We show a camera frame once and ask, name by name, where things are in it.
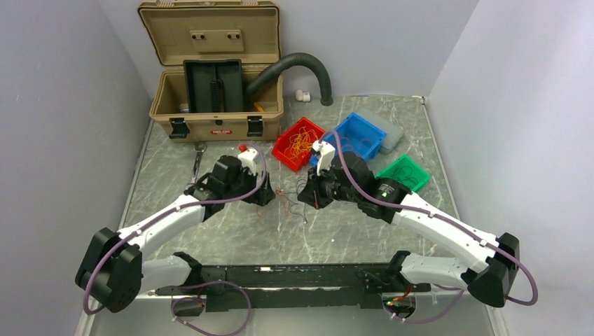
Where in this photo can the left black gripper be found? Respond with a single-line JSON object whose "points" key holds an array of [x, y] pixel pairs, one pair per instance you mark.
{"points": [[263, 196]]}

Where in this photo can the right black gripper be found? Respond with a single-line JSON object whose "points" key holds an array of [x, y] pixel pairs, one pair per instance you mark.
{"points": [[312, 193]]}

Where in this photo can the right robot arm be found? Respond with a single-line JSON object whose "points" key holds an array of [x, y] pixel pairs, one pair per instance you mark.
{"points": [[483, 264]]}

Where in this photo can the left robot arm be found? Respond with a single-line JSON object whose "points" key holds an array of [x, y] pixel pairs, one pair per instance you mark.
{"points": [[117, 266]]}

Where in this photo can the red plastic bin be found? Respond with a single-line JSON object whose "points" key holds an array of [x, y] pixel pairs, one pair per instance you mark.
{"points": [[292, 148]]}

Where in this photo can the silver wrench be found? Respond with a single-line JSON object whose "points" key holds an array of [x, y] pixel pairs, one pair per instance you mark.
{"points": [[200, 147]]}

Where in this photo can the blue plastic bin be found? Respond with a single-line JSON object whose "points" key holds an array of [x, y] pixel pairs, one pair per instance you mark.
{"points": [[359, 136]]}

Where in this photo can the yellow tool in toolbox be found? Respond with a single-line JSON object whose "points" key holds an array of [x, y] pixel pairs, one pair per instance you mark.
{"points": [[258, 107]]}

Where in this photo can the green plastic bin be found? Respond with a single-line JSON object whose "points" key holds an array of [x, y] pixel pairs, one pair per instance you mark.
{"points": [[407, 172]]}

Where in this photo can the grey plastic case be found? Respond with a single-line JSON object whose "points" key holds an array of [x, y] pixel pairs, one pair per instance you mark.
{"points": [[394, 131]]}

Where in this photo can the white pipe fitting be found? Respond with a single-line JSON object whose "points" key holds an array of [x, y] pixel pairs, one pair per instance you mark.
{"points": [[302, 96]]}

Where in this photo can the black toolbox tray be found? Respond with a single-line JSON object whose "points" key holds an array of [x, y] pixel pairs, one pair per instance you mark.
{"points": [[214, 86]]}

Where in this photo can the tan plastic toolbox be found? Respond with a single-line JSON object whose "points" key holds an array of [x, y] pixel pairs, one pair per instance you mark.
{"points": [[211, 51]]}

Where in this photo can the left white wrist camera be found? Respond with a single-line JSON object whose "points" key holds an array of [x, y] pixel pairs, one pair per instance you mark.
{"points": [[248, 156]]}

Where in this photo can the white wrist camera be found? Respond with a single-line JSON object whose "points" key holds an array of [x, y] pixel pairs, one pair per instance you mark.
{"points": [[248, 156], [322, 156]]}

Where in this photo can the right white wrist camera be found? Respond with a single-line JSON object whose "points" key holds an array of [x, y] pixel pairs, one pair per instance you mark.
{"points": [[322, 156]]}

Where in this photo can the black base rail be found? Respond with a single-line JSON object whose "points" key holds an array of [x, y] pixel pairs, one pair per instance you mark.
{"points": [[366, 285]]}

